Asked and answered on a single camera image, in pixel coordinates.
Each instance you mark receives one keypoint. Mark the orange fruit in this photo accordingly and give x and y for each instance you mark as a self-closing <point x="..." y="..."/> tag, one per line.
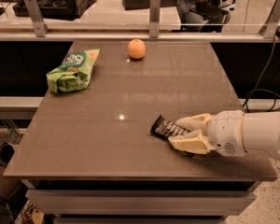
<point x="136" y="49"/>

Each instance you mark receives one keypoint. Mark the dark bin at left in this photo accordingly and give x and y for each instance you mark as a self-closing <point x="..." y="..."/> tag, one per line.
<point x="7" y="186"/>

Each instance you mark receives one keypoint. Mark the metal rail bracket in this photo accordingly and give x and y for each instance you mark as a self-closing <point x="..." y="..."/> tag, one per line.
<point x="154" y="18"/>
<point x="40" y="28"/>
<point x="269" y="28"/>

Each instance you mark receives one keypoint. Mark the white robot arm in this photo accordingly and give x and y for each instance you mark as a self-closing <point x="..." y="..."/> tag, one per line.
<point x="261" y="133"/>

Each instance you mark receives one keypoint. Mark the right metal rail bracket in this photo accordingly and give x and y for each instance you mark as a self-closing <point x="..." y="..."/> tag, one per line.
<point x="269" y="28"/>

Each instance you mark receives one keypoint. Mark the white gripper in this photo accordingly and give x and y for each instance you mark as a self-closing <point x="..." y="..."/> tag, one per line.
<point x="226" y="132"/>

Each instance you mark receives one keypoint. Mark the middle metal rail bracket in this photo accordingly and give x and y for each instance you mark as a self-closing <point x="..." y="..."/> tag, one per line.
<point x="154" y="18"/>

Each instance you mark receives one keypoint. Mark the left metal rail bracket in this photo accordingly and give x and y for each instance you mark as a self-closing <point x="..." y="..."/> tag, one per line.
<point x="40" y="28"/>

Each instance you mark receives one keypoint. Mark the green chip bag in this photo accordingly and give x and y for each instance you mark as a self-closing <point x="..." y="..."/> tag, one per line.
<point x="74" y="74"/>

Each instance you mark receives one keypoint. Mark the black rxbar chocolate bar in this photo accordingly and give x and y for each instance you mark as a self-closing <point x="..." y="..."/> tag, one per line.
<point x="164" y="128"/>

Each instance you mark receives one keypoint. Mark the person in background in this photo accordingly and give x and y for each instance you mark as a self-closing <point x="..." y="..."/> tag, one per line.
<point x="201" y="15"/>

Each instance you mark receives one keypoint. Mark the black tray on counter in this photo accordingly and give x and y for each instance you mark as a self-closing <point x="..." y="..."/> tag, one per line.
<point x="64" y="9"/>

